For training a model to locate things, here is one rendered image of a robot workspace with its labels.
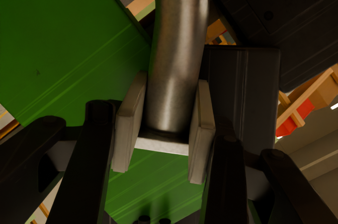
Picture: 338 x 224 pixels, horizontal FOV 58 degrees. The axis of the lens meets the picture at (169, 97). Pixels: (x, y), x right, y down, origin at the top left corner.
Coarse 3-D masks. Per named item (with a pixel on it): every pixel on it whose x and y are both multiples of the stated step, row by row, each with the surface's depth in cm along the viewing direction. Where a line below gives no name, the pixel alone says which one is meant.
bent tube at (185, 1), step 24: (168, 0) 16; (192, 0) 15; (168, 24) 16; (192, 24) 16; (168, 48) 16; (192, 48) 16; (168, 72) 17; (192, 72) 17; (168, 96) 17; (192, 96) 18; (144, 120) 18; (168, 120) 18; (144, 144) 18; (168, 144) 18
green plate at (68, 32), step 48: (0, 0) 19; (48, 0) 19; (96, 0) 19; (0, 48) 21; (48, 48) 20; (96, 48) 20; (144, 48) 20; (0, 96) 22; (48, 96) 22; (96, 96) 21; (144, 192) 24; (192, 192) 24
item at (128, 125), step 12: (144, 72) 19; (132, 84) 17; (144, 84) 17; (132, 96) 15; (144, 96) 18; (120, 108) 14; (132, 108) 14; (120, 120) 13; (132, 120) 13; (120, 132) 13; (132, 132) 14; (120, 144) 13; (132, 144) 15; (120, 156) 14; (120, 168) 14
